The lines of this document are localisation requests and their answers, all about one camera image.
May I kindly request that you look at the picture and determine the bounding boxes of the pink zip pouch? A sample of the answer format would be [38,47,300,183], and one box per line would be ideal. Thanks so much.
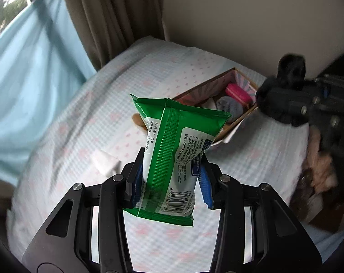
[225,83,253,107]

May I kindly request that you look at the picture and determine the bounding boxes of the grey-blue plush roll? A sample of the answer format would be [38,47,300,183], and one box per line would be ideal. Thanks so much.
[216,96,244,123]

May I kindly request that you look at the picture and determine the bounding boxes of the green wet wipes pack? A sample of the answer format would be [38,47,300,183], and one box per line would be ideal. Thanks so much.
[127,96,231,226]

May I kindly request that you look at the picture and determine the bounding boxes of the person's hand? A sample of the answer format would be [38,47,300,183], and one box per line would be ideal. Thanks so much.
[303,126,338,194]

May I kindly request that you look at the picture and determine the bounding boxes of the brown cardboard box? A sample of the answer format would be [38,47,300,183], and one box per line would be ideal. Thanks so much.
[174,68,258,145]

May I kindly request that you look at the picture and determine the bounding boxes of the white folded paper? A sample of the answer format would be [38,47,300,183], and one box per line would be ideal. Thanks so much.
[201,97,217,110]

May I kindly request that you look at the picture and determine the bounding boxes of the white pink-dotted bed cover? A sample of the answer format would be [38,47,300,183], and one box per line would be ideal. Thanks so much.
[7,37,308,272]

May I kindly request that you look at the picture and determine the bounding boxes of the brown plush toy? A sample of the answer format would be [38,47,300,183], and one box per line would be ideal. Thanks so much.
[132,113,147,132]

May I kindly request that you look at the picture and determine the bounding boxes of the light blue sheer curtain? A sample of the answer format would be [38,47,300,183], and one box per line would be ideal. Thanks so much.
[0,0,95,185]

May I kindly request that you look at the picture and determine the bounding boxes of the brown drape curtain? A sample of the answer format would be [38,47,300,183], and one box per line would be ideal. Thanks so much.
[65,0,164,70]

